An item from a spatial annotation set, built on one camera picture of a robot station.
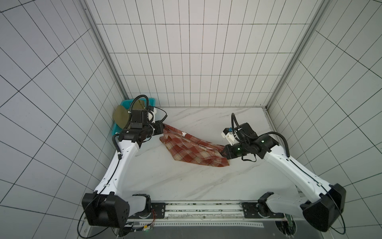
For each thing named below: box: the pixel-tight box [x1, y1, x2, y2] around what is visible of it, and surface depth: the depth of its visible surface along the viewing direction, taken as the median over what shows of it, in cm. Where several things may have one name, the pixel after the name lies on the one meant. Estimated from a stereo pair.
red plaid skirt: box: [159, 123, 230, 167], surface depth 78 cm
